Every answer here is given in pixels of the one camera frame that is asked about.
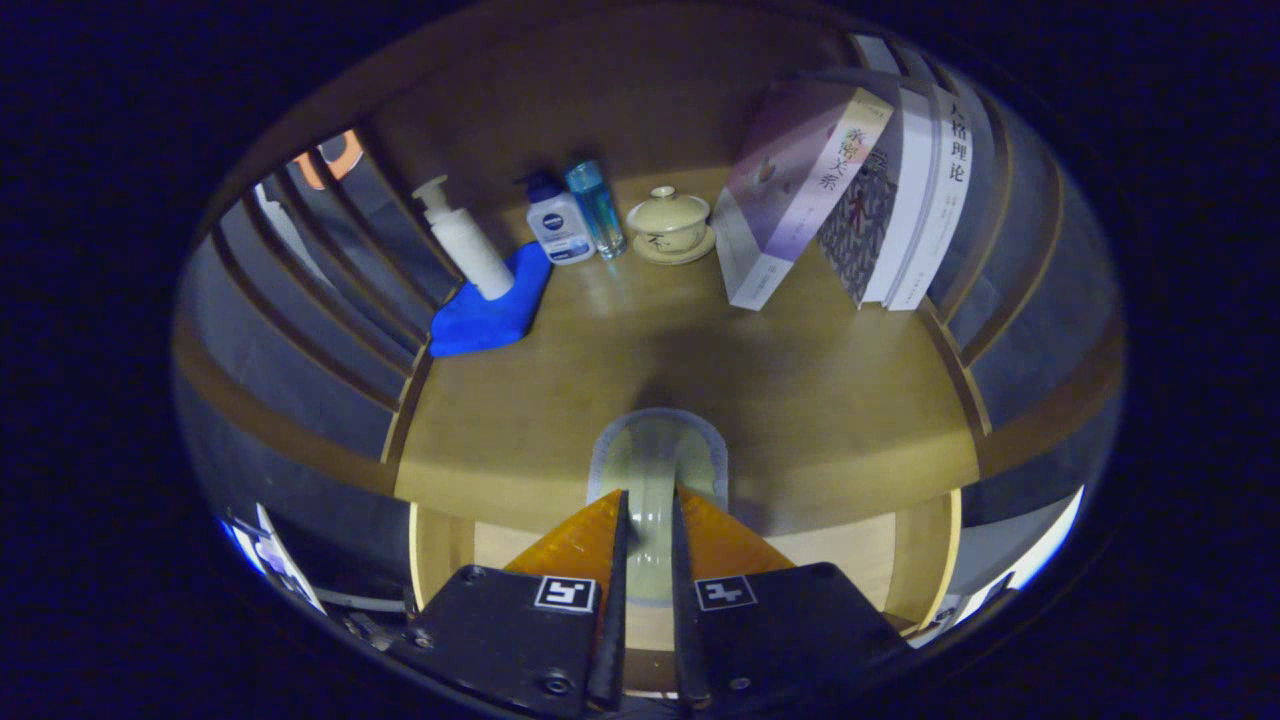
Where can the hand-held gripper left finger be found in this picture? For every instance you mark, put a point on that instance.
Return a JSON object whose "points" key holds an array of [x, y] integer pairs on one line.
{"points": [[615, 600]]}

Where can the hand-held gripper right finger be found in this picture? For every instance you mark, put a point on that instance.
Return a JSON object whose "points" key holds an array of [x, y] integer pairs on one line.
{"points": [[685, 600]]}

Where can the wooden drawer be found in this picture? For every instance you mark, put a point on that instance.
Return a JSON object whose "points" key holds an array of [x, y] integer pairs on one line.
{"points": [[850, 560]]}

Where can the wooden countertop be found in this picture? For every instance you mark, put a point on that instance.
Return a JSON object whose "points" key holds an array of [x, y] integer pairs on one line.
{"points": [[820, 400]]}

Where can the wooden cabinet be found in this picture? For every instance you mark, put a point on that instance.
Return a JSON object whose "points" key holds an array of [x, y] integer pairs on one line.
{"points": [[600, 90]]}

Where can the blue cloth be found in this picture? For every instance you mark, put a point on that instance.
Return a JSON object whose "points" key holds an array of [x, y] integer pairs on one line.
{"points": [[490, 315]]}

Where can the beige lidded tea cup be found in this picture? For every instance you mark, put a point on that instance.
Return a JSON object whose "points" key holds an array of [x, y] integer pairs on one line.
{"points": [[670, 225]]}

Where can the white lotion bottle blue cap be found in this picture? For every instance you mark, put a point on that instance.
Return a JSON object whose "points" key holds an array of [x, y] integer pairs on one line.
{"points": [[560, 225]]}

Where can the white pump bottle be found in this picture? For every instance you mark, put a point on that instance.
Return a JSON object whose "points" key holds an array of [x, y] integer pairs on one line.
{"points": [[470, 245]]}

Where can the teal glass bottle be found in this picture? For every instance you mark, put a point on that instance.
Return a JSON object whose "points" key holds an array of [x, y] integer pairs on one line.
{"points": [[598, 205]]}

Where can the patterned cover book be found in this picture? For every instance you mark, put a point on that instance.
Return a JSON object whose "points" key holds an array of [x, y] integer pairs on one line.
{"points": [[865, 220]]}

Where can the purple and white book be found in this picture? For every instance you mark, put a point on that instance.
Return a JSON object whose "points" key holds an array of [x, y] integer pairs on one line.
{"points": [[790, 190]]}

